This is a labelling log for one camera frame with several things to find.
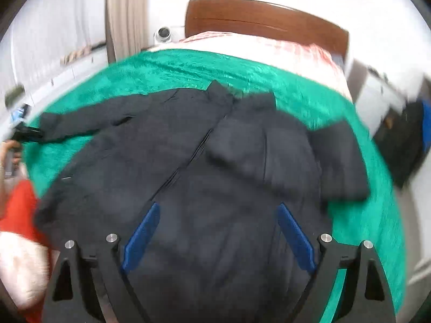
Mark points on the striped cloth on cabinet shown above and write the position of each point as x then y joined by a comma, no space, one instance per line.
77,54

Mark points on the white desk with drawers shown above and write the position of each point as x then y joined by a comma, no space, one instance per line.
374,96

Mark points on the person's red garment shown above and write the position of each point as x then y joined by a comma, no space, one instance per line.
19,218

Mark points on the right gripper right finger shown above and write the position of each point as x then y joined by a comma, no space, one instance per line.
365,296

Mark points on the green patterned bedspread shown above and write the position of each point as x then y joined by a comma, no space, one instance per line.
375,219

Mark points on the white low cabinet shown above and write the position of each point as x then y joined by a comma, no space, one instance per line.
55,86

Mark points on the black puffer jacket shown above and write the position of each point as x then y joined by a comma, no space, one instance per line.
218,166

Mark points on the dark jacket on chair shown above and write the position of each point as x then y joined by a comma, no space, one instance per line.
403,139

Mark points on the white sheer curtain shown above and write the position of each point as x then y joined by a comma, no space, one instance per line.
42,33

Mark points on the beige curtain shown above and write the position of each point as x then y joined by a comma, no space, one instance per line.
126,27

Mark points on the cream sleeve forearm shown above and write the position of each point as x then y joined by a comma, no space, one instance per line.
25,269

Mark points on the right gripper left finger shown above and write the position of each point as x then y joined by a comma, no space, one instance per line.
71,294

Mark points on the person's left hand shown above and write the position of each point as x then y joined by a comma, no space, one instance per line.
10,157

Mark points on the brown wooden headboard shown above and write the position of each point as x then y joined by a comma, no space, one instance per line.
267,20

